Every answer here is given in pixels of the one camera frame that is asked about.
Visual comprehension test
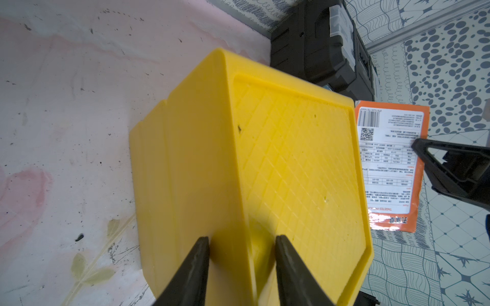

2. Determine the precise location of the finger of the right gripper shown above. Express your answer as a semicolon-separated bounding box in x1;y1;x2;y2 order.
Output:
412;138;489;210

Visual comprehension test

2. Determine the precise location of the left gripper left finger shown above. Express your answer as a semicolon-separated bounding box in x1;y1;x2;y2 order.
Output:
153;237;210;306

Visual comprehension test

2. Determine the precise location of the orange seed bag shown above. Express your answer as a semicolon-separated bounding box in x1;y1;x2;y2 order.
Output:
356;101;430;233

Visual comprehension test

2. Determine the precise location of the yellow drawer cabinet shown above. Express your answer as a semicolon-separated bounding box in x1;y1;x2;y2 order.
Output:
129;48;374;305

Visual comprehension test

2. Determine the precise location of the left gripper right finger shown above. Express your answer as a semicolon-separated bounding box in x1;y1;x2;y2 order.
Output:
275;235;334;306

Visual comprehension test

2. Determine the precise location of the floral table mat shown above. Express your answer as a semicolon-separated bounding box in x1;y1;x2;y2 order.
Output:
1;1;270;305

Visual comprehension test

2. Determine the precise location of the black toolbox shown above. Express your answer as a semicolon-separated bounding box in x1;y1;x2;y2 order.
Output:
270;1;379;101

